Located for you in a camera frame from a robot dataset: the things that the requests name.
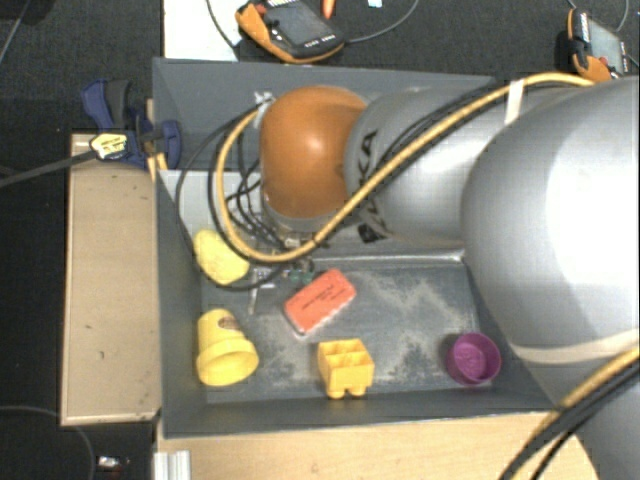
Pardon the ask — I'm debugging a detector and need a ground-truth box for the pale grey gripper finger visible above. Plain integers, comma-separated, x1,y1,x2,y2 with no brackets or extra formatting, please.
247,268,263,316

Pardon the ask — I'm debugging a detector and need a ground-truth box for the yellow rounded sponge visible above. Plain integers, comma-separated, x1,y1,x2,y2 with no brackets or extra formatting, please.
193,228,251,286

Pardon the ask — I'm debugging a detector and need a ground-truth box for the orange-red flat block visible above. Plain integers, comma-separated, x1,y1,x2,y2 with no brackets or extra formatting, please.
283,267,358,337

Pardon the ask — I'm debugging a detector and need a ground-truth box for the yellow plastic cup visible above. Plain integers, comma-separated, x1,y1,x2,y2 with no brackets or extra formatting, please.
195,308,261,388

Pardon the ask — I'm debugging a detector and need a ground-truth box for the yellow toy brick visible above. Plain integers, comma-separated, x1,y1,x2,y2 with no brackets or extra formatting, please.
316,338,376,400

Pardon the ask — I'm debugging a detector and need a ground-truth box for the grey metal bin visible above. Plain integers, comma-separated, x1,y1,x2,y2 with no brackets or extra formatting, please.
151,56,556,440

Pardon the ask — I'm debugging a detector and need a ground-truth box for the pale wood board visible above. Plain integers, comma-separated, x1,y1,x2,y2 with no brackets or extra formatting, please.
60,132,162,427

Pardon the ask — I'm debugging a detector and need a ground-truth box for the purple plastic cup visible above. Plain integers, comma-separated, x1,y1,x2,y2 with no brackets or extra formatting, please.
445,331,503,387

